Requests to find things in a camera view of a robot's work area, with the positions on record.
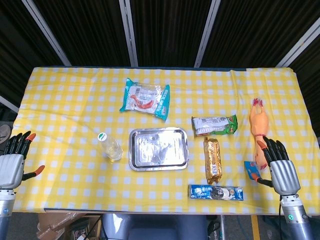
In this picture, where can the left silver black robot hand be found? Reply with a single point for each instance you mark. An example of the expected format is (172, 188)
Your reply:
(11, 170)

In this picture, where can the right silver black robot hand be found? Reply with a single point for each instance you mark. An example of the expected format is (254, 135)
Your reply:
(285, 175)

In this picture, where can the clear plastic bottle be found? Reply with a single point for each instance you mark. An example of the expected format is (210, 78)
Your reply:
(111, 148)

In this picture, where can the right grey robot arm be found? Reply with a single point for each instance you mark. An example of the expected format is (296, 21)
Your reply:
(296, 220)

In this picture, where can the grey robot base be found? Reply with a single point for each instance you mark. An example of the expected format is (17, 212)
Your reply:
(155, 227)

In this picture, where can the rectangular metal tray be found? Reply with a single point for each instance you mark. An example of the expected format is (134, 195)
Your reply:
(158, 150)

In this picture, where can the small blue card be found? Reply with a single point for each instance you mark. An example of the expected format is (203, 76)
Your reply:
(251, 168)

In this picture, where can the grey shoe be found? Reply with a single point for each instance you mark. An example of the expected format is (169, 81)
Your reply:
(5, 132)

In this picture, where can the orange rubber chicken toy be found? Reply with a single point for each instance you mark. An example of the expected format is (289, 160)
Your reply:
(258, 122)

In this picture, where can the blue cookie pack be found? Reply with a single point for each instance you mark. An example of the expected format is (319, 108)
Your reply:
(215, 193)

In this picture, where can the gold foil biscuit pack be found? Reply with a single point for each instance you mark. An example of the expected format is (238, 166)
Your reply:
(212, 160)

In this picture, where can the yellow white checkered tablecloth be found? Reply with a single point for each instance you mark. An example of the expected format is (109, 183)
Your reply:
(75, 112)

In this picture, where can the green white snack pack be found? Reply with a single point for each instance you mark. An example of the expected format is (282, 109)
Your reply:
(215, 125)

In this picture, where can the teal clear snack bag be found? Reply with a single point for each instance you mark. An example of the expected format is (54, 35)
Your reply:
(146, 98)

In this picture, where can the aluminium frame post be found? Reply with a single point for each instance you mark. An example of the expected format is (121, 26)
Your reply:
(128, 32)
(298, 42)
(8, 103)
(207, 32)
(46, 32)

